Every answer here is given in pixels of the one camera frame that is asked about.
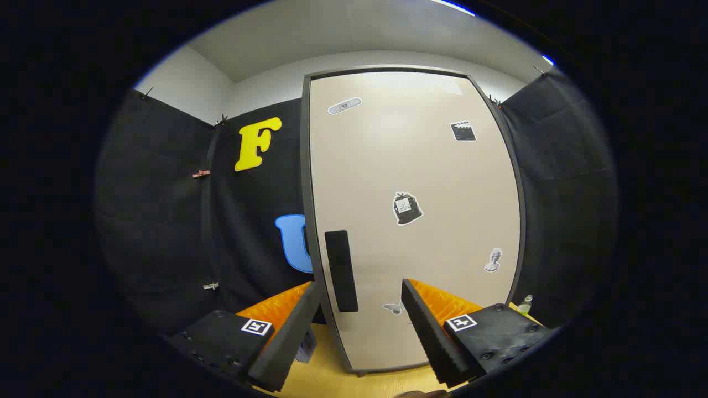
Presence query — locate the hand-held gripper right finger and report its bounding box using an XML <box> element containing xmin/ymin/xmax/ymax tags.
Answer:
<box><xmin>401</xmin><ymin>278</ymin><xmax>554</xmax><ymax>387</ymax></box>

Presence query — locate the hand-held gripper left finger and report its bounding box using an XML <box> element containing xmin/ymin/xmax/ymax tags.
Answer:
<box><xmin>166</xmin><ymin>281</ymin><xmax>323</xmax><ymax>393</ymax></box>

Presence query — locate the black door handle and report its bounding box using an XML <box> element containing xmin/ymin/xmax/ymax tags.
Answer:
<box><xmin>325</xmin><ymin>230</ymin><xmax>359</xmax><ymax>313</ymax></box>

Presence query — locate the beige shoe cabinet door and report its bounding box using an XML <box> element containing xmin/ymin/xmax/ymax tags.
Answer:
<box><xmin>309</xmin><ymin>72</ymin><xmax>522</xmax><ymax>372</ymax></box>

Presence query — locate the grey shoe cabinet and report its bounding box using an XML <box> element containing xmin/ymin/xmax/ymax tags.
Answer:
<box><xmin>300</xmin><ymin>65</ymin><xmax>527</xmax><ymax>378</ymax></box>

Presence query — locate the blue book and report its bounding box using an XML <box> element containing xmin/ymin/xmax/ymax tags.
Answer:
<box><xmin>296</xmin><ymin>326</ymin><xmax>319</xmax><ymax>363</ymax></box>

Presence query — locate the black backdrop cloth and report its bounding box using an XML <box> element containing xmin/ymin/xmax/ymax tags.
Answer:
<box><xmin>94</xmin><ymin>66</ymin><xmax>617</xmax><ymax>338</ymax></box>

